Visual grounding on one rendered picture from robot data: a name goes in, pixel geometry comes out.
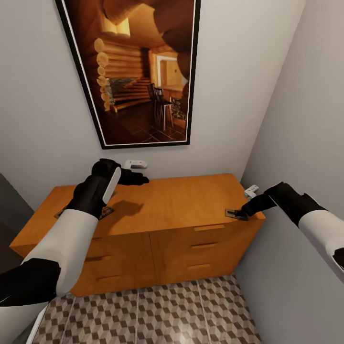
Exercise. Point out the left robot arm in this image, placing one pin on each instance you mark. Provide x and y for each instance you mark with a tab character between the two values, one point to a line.
53	267

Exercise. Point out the picture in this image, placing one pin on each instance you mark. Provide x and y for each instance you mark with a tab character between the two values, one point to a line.
136	61

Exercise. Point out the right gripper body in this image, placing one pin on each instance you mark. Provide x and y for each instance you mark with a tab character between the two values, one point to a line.
253	206

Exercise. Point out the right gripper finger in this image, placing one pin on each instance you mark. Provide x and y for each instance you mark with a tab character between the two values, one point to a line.
241	213

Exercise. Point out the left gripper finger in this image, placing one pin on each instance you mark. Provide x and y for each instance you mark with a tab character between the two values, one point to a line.
145	180

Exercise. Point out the cabinet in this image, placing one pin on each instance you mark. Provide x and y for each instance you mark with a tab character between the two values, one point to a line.
165	231

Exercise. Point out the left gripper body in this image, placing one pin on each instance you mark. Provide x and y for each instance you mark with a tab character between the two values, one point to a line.
133	178

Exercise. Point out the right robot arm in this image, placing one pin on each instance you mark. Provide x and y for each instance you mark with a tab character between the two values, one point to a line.
324	230

